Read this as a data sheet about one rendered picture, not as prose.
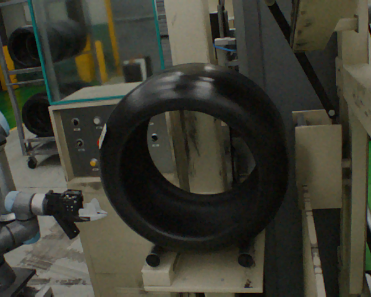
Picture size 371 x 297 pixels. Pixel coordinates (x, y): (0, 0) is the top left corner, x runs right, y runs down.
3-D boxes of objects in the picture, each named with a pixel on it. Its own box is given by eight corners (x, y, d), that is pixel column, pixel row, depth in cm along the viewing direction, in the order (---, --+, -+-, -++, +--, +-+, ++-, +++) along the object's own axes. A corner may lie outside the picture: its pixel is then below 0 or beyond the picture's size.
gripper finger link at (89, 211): (102, 206, 136) (76, 203, 137) (104, 222, 138) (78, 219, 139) (106, 202, 139) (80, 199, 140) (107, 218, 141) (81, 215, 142)
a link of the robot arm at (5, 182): (-3, 249, 163) (-45, 116, 148) (31, 232, 173) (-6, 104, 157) (9, 258, 155) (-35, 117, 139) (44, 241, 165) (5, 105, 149)
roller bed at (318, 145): (295, 185, 165) (292, 111, 155) (334, 184, 161) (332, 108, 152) (298, 210, 146) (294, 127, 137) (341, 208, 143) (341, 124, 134)
